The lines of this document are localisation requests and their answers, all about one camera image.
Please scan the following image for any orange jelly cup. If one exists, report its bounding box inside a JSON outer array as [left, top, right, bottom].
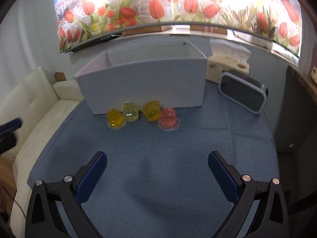
[[142, 101, 162, 122], [106, 109, 125, 130]]

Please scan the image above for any pale green jelly cup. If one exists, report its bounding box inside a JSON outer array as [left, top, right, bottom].
[[121, 102, 139, 122]]

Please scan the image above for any pink jelly cup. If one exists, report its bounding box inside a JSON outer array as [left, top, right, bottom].
[[158, 107, 180, 132]]

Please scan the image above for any cream leather sofa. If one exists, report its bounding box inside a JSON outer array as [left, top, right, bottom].
[[1, 67, 84, 237]]

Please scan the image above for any blue tablecloth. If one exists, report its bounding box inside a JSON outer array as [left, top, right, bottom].
[[27, 82, 279, 237]]

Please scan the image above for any wooden side shelf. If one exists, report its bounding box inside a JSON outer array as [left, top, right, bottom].
[[288, 65, 317, 104]]

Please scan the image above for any grey framed speaker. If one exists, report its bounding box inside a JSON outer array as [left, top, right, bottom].
[[218, 71, 269, 115]]

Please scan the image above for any tulip pattern curtain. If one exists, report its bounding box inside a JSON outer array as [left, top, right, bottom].
[[53, 0, 302, 55]]

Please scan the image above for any cream tissue box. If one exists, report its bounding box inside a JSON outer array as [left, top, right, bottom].
[[206, 46, 251, 83]]

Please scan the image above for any white storage box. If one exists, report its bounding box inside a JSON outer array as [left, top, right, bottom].
[[74, 40, 207, 114]]

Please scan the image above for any cardboard box on sill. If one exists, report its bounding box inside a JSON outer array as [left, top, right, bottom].
[[190, 25, 227, 35]]

